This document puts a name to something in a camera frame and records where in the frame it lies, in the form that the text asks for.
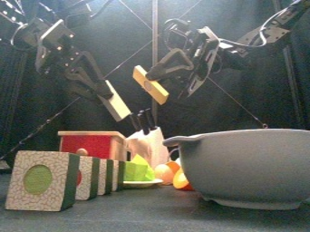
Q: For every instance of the white knife block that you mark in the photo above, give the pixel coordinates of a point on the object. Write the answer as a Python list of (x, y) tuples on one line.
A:
[(149, 148)]

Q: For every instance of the grey mixing bowl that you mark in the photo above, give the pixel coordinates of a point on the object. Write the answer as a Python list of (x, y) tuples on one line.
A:
[(246, 169)]

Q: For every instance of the sushi roll block, red centre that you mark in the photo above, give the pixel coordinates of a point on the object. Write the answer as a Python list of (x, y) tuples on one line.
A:
[(86, 178)]

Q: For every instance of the orange fruit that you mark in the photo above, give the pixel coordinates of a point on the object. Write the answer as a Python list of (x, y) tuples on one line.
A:
[(181, 180)]

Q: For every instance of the green toy lettuce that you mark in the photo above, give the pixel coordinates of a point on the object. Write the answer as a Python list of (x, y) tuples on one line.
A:
[(136, 170)]

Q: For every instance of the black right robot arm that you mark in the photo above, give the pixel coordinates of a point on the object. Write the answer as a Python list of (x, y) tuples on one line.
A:
[(274, 27)]

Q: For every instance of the vertical metal frame pole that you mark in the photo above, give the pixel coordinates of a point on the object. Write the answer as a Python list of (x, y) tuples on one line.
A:
[(155, 30)]

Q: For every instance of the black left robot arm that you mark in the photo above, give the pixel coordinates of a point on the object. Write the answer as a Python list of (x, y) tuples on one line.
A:
[(16, 24)]

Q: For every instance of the thin sushi roll block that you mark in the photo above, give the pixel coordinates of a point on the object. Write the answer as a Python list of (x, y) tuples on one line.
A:
[(104, 176), (118, 175)]

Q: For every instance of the tan toy egg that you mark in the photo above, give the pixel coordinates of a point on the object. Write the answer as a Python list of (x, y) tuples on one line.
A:
[(163, 174)]

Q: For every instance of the dark frame post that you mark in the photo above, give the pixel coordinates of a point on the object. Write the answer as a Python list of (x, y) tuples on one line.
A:
[(293, 90)]

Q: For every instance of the large sushi roll block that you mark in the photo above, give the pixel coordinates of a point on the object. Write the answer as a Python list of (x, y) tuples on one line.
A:
[(38, 180)]

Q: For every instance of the red wooden drawer box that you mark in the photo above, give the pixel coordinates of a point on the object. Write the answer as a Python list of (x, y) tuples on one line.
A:
[(95, 144)]

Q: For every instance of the white plate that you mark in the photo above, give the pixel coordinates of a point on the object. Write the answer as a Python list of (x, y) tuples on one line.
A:
[(141, 183)]

